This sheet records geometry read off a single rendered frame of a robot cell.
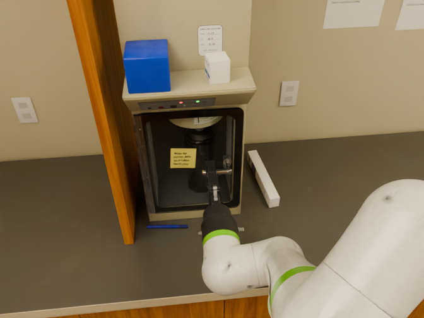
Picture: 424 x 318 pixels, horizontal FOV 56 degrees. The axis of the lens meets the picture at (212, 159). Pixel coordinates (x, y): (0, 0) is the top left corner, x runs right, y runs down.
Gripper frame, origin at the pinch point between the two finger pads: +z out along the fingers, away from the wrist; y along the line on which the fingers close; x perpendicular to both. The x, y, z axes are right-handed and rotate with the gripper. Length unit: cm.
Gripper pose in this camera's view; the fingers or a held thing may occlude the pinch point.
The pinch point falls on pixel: (210, 171)
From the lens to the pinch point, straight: 118.4
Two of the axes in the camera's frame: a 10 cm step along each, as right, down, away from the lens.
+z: -1.0, -6.4, 7.6
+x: -9.9, 0.8, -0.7
